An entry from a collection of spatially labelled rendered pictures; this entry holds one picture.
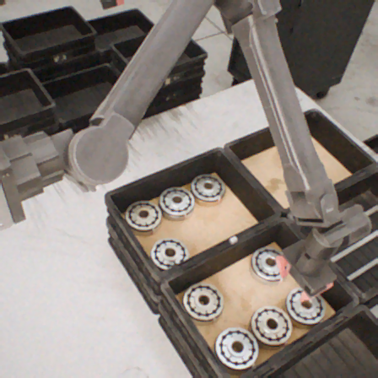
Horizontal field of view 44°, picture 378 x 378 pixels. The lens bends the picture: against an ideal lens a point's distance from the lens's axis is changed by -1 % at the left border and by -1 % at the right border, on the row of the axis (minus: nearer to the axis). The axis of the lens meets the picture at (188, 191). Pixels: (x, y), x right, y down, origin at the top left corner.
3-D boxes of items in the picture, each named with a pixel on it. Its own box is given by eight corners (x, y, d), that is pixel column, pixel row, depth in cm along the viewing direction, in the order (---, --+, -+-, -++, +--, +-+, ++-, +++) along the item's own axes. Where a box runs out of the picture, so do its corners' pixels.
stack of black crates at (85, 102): (67, 175, 232) (60, 123, 205) (42, 137, 246) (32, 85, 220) (137, 146, 249) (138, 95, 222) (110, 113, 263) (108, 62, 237)
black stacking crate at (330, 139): (273, 238, 138) (283, 215, 129) (216, 171, 153) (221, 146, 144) (364, 188, 154) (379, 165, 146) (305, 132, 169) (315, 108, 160)
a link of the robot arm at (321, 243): (308, 224, 84) (329, 248, 81) (335, 211, 87) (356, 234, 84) (296, 245, 90) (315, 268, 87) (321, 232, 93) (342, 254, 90)
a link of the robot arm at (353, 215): (287, 197, 89) (319, 197, 81) (330, 178, 94) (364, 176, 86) (303, 256, 90) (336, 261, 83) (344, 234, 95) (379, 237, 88)
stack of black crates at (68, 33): (35, 126, 251) (20, 55, 216) (13, 94, 265) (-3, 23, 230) (101, 103, 268) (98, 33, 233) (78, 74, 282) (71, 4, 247)
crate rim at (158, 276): (157, 284, 114) (158, 279, 112) (101, 199, 129) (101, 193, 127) (282, 219, 131) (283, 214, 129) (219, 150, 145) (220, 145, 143)
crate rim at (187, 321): (229, 394, 99) (231, 391, 98) (158, 284, 114) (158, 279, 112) (359, 305, 116) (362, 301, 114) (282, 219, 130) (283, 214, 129)
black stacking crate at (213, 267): (223, 405, 107) (231, 390, 98) (157, 302, 122) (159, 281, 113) (344, 321, 123) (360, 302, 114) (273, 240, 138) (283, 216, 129)
